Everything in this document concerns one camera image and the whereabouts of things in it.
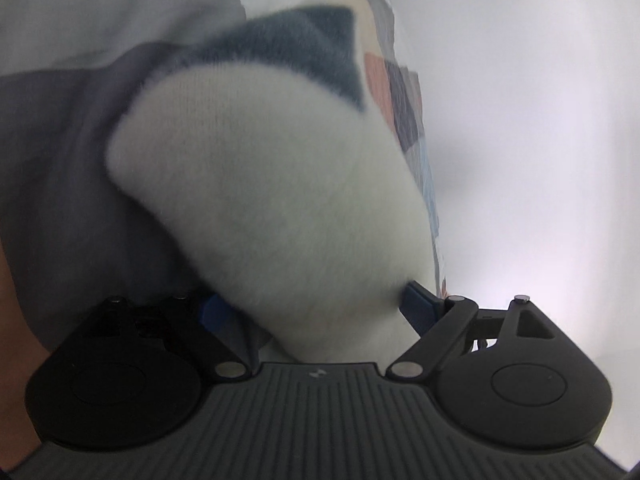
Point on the cream sweater with blue stripes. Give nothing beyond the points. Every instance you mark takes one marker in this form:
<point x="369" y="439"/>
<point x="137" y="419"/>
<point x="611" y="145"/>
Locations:
<point x="270" y="180"/>

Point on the patchwork quilt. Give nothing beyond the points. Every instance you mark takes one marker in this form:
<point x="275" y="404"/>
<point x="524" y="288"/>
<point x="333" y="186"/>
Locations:
<point x="75" y="160"/>

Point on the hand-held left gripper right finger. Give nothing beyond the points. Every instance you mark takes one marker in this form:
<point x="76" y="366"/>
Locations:
<point x="417" y="310"/>

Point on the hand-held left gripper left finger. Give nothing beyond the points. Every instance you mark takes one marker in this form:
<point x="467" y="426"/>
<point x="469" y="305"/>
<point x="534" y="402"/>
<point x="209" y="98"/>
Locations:
<point x="216" y="311"/>

